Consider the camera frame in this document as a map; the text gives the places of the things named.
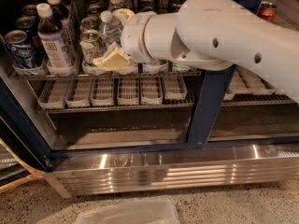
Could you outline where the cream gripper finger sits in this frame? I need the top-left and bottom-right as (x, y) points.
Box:
(112, 8), (135, 26)
(93, 42), (130, 71)

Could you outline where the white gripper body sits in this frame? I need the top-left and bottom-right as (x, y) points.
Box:
(121, 11), (155, 63)

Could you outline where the clear front water bottle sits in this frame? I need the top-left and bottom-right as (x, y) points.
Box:
(100, 10), (123, 47)

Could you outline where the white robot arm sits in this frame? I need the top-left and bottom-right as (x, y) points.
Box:
(93, 0), (299, 103)

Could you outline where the front dark tea bottle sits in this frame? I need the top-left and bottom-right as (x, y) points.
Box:
(36, 3), (74, 76)

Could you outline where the dark tea bottle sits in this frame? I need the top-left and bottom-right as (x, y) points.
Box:
(36, 3), (74, 76)
(47, 0), (76, 59)

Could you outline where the stainless fridge base grille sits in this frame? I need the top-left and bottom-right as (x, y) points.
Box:
(46, 143), (299, 198)

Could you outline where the front white green can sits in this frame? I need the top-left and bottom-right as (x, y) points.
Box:
(79, 29), (107, 67)

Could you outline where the white green can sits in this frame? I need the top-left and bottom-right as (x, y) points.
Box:
(79, 29), (107, 67)
(80, 16), (100, 32)

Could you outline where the blue soda can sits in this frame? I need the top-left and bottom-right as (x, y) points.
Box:
(15, 16), (45, 66)
(4, 30), (36, 69)

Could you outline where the front blue soda can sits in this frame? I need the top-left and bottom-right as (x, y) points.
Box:
(4, 30), (36, 69)

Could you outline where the red cola can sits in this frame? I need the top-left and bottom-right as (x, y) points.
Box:
(258, 1), (278, 22)

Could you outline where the clear plastic bin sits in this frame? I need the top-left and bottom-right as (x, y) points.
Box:
(75, 196), (180, 224)

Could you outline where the middle wire shelf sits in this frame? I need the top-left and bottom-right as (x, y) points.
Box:
(35, 66), (292, 113)

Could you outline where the wire shelf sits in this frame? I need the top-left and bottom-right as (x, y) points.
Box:
(35, 66), (292, 113)
(11, 0), (206, 81)

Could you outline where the blue fridge door frame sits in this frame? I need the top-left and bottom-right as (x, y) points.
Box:
(186, 0), (269, 146)

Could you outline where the top wire shelf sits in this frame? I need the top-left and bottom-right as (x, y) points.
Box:
(11, 0), (206, 81)

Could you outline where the wooden frame piece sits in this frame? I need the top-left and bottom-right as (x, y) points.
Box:
(0, 138), (45, 193)

